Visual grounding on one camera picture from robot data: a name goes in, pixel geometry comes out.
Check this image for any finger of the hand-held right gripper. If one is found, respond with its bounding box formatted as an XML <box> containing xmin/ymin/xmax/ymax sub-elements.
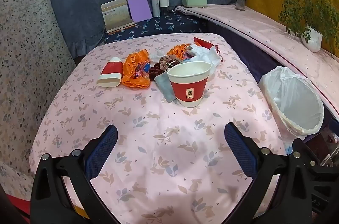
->
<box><xmin>291</xmin><ymin>137</ymin><xmax>339</xmax><ymax>214</ymax></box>

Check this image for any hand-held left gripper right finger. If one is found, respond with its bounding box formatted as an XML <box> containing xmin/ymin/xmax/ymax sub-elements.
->
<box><xmin>224</xmin><ymin>122</ymin><xmax>313</xmax><ymax>224</ymax></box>

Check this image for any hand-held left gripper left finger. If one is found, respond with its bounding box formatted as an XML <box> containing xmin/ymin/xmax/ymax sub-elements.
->
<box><xmin>30</xmin><ymin>124</ymin><xmax>119</xmax><ymax>224</ymax></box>

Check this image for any red paper cup with emblem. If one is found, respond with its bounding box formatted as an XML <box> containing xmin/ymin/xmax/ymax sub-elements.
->
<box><xmin>167</xmin><ymin>61</ymin><xmax>212</xmax><ymax>108</ymax></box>

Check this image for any bin with white liner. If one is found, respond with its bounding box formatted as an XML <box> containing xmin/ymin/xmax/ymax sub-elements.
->
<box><xmin>258</xmin><ymin>66</ymin><xmax>325</xmax><ymax>156</ymax></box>

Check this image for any red and white paper cup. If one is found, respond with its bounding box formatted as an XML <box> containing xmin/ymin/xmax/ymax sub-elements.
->
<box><xmin>97</xmin><ymin>57</ymin><xmax>124</xmax><ymax>87</ymax></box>

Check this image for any orange plastic bag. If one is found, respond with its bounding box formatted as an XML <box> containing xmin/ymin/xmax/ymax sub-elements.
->
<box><xmin>167</xmin><ymin>44</ymin><xmax>194</xmax><ymax>61</ymax></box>
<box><xmin>121</xmin><ymin>49</ymin><xmax>152</xmax><ymax>88</ymax></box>

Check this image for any dark red velvet scrunchie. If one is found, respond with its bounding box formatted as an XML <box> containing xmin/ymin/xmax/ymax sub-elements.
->
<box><xmin>148</xmin><ymin>61</ymin><xmax>170</xmax><ymax>80</ymax></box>

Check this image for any white knit glove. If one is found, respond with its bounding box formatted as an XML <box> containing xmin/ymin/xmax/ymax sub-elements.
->
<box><xmin>187</xmin><ymin>44</ymin><xmax>223</xmax><ymax>75</ymax></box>

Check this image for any pink floral tablecloth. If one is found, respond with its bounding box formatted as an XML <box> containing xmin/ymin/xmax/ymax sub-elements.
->
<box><xmin>29</xmin><ymin>33</ymin><xmax>288</xmax><ymax>224</ymax></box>

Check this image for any grey cloth pouch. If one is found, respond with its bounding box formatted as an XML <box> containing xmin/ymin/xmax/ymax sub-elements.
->
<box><xmin>154</xmin><ymin>72</ymin><xmax>176</xmax><ymax>103</ymax></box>

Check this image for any purple cloth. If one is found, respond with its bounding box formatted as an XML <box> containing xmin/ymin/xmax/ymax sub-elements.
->
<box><xmin>207</xmin><ymin>21</ymin><xmax>331</xmax><ymax>118</ymax></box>

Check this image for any brown scrunchie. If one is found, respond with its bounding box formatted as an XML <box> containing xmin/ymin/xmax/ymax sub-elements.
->
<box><xmin>159</xmin><ymin>54</ymin><xmax>183</xmax><ymax>68</ymax></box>

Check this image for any red flat box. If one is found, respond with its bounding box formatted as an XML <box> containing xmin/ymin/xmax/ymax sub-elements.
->
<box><xmin>193</xmin><ymin>37</ymin><xmax>214</xmax><ymax>50</ymax></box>

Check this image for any grey speckled cloth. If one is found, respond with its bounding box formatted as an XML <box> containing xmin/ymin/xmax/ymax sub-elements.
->
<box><xmin>0</xmin><ymin>0</ymin><xmax>76</xmax><ymax>198</ymax></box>

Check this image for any pink speckled cloth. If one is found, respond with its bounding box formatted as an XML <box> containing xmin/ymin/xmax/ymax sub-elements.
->
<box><xmin>175</xmin><ymin>4</ymin><xmax>339</xmax><ymax>118</ymax></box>

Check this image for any green plant in white pot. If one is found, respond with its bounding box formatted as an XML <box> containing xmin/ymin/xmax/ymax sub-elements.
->
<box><xmin>265</xmin><ymin>0</ymin><xmax>339</xmax><ymax>53</ymax></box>

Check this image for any navy floral cloth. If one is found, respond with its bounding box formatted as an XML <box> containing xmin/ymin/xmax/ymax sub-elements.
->
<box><xmin>102</xmin><ymin>11</ymin><xmax>208</xmax><ymax>44</ymax></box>

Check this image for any purple board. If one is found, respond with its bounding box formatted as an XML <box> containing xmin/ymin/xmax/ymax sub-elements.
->
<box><xmin>127</xmin><ymin>0</ymin><xmax>153</xmax><ymax>23</ymax></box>

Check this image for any white bottle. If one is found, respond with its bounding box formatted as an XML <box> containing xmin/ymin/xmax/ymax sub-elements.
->
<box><xmin>151</xmin><ymin>0</ymin><xmax>160</xmax><ymax>17</ymax></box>

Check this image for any green box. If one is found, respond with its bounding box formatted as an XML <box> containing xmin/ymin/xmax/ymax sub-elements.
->
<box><xmin>182</xmin><ymin>0</ymin><xmax>207</xmax><ymax>8</ymax></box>

